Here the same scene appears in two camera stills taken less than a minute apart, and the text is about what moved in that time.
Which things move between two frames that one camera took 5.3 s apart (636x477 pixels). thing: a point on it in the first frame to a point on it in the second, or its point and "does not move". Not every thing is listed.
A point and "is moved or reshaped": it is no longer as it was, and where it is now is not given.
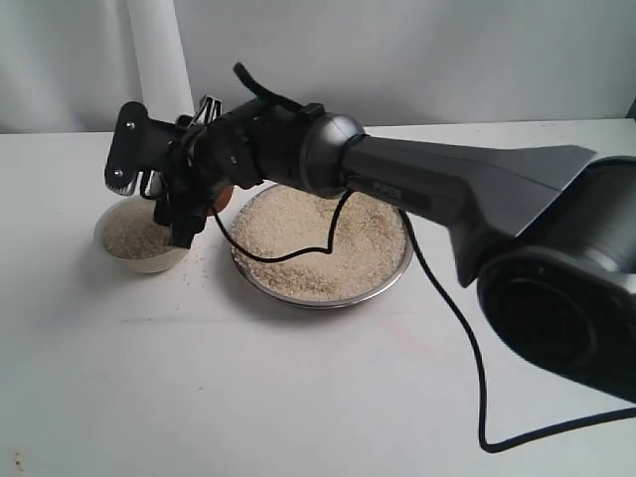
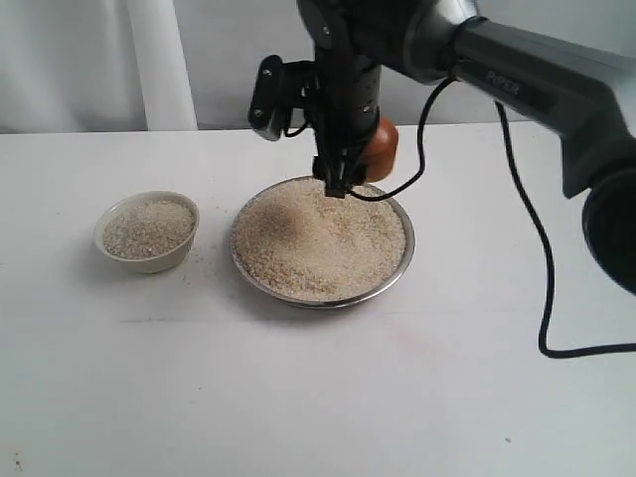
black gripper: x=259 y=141 to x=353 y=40
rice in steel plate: x=372 y=249 does not move
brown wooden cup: x=223 y=198 is moved or reshaped
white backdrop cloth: x=67 y=65 does not move
